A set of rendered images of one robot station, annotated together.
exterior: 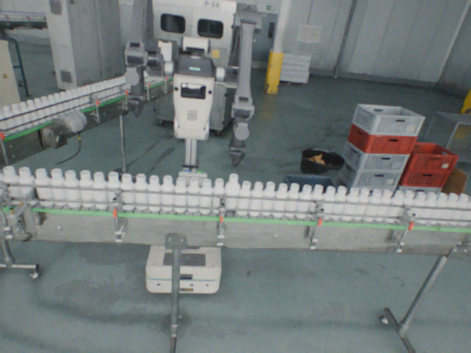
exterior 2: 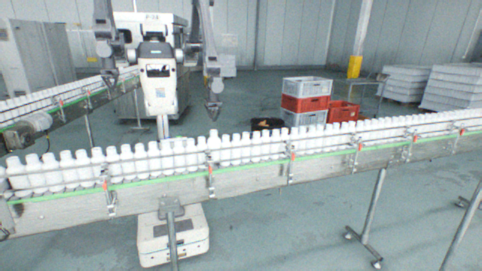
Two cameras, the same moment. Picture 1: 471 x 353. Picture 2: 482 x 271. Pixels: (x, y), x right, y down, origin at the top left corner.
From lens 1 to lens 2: 0.25 m
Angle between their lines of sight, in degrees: 12
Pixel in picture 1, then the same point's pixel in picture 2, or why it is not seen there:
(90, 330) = not seen: outside the picture
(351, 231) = (316, 162)
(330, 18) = (242, 28)
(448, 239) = (385, 154)
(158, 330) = not seen: outside the picture
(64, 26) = (13, 50)
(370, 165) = (302, 122)
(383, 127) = (306, 92)
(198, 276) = (189, 239)
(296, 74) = (226, 71)
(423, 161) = (337, 113)
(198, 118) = (166, 94)
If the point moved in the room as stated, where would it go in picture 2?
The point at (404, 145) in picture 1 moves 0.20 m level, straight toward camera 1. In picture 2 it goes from (323, 102) to (323, 106)
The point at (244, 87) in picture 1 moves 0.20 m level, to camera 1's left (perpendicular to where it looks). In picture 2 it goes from (211, 48) to (165, 47)
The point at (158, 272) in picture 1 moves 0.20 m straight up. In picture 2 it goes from (151, 245) to (147, 223)
